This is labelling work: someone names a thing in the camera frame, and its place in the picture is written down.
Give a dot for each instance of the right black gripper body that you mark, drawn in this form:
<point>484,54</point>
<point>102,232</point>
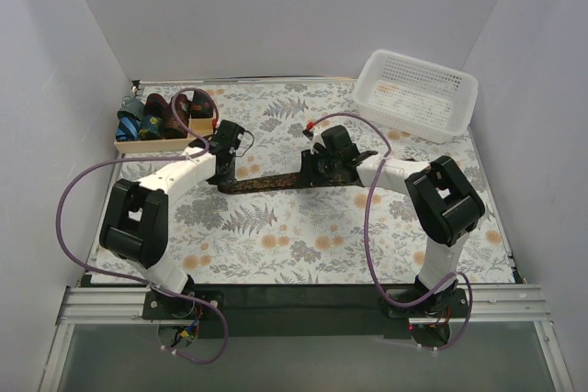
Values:
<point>309,172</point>

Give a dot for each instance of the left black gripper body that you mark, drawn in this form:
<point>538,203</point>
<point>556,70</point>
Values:
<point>220,176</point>

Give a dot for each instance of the black tie with gold keys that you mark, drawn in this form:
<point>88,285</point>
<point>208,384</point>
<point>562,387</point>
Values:
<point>283,182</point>

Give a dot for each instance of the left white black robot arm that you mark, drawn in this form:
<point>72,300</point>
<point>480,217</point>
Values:
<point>135,227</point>

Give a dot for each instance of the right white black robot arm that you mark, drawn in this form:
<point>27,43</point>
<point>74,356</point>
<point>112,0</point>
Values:
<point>446,204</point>

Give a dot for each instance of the wooden compartment tray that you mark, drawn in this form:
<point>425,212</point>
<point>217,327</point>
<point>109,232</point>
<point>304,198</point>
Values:
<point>203,127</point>

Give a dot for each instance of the floral patterned table mat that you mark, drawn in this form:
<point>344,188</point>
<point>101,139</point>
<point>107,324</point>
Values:
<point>325,236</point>

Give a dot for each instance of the black orange-dotted rolled tie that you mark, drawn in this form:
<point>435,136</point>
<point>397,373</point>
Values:
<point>201,105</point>

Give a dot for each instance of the brown patterned rolled tie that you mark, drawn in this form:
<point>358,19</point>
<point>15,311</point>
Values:
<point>177,118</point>

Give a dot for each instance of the navy yellow-dotted rolled tie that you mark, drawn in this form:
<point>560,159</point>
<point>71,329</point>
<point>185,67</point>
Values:
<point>150,128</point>

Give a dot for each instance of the dark red rolled tie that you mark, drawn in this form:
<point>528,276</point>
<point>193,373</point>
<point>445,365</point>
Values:
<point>156,106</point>

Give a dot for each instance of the blue striped rolled tie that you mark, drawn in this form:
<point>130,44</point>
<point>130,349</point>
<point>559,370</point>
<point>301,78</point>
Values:
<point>128,128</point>

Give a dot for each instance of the grey rolled tie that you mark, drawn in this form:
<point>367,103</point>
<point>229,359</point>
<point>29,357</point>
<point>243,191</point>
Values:
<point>131,107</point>

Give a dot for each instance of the white plastic perforated basket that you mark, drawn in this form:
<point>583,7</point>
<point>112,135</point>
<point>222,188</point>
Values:
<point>427,100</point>

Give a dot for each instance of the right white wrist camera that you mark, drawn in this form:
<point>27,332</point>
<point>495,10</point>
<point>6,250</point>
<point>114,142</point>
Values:
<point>314,135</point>

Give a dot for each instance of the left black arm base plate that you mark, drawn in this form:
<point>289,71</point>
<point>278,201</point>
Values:
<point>157,306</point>

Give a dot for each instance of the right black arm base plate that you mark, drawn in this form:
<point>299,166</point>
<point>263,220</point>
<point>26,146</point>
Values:
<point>455,306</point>

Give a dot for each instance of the aluminium frame rail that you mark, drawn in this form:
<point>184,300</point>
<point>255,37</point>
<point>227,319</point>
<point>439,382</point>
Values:
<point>305,338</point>

